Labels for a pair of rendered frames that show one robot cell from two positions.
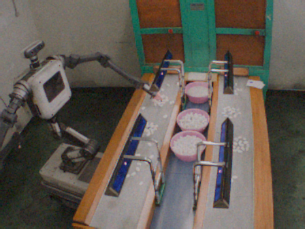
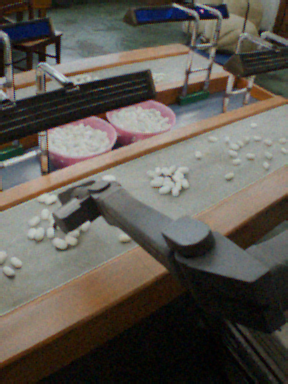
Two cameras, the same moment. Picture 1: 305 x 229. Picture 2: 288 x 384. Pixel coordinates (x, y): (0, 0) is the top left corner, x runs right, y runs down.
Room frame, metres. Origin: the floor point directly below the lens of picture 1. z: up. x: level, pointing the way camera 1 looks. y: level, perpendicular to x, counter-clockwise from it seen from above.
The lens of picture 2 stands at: (2.58, 0.39, 1.47)
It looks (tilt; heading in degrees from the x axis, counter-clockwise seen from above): 41 degrees down; 206
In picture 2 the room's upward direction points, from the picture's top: 9 degrees clockwise
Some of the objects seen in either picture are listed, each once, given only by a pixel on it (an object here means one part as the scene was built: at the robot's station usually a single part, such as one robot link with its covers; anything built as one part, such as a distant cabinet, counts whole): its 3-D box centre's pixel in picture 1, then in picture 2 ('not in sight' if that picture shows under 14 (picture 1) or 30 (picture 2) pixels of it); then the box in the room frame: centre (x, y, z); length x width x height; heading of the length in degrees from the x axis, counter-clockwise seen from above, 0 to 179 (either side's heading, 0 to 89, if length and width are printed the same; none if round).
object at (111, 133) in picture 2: (193, 123); (77, 145); (1.74, -0.32, 0.72); 0.27 x 0.27 x 0.10
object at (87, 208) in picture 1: (124, 136); (220, 233); (1.76, 0.26, 0.67); 1.81 x 0.12 x 0.19; 161
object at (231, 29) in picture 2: not in sight; (227, 33); (-1.35, -0.87, 0.40); 0.74 x 0.56 x 0.38; 164
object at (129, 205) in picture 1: (148, 133); (177, 180); (1.69, 0.06, 0.73); 1.81 x 0.30 x 0.02; 161
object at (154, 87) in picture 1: (162, 68); (37, 109); (2.08, -0.14, 1.08); 0.62 x 0.08 x 0.07; 161
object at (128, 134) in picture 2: (188, 146); (140, 124); (1.47, -0.23, 0.72); 0.27 x 0.27 x 0.10
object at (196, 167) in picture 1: (210, 178); (189, 52); (1.01, -0.28, 0.90); 0.20 x 0.19 x 0.45; 161
